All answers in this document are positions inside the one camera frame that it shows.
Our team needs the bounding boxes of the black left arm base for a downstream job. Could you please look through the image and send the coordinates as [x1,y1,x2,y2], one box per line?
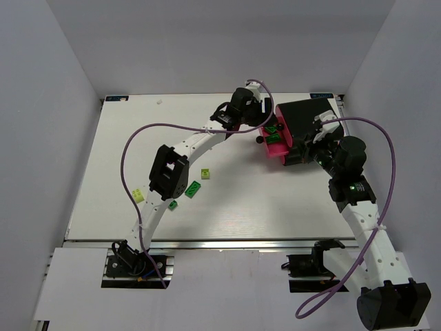
[101,241,172,290]

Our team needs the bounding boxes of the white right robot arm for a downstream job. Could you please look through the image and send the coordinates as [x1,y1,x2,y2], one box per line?
[292,135,431,330]

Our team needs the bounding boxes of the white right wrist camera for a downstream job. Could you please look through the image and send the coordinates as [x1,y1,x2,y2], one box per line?
[313,110,340,143]

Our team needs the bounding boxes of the blue label sticker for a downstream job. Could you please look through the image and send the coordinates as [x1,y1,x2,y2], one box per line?
[309,93,334,99]
[105,95,129,102]

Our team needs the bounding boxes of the right blue label sticker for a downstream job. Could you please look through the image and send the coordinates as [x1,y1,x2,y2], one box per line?
[309,93,334,99]

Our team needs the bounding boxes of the left blue label sticker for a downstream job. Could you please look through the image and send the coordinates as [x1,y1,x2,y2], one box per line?
[105,95,129,102]

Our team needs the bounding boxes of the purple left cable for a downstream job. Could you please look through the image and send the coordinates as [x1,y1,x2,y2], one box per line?
[119,78,276,289]

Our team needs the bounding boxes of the pale yellow flat lego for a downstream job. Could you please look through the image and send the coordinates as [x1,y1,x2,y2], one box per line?
[132,188,145,203]

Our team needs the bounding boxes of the pink top drawer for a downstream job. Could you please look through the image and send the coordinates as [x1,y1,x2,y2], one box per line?
[275,106,293,148]

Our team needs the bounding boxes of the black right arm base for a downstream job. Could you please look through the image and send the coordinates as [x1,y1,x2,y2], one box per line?
[280,239,345,293]

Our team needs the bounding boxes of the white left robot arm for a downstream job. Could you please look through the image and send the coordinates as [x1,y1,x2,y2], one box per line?
[120,79,275,253]

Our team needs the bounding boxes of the green upturned long lego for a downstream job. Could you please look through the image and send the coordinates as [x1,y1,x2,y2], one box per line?
[185,181,201,199]

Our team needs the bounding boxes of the black drawer cabinet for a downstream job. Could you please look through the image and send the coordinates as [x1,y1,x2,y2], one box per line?
[277,98,344,166]

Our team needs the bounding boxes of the green eight-stud lego plate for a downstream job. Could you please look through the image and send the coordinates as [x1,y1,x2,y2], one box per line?
[265,133,282,144]

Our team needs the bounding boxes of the green upturned square lego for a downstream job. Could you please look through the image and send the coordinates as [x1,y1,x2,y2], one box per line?
[168,200,178,210]

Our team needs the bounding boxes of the light green square lego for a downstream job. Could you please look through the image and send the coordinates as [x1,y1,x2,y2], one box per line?
[201,168,211,180]

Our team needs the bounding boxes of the aluminium front rail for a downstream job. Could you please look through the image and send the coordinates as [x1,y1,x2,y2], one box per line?
[62,239,358,250]

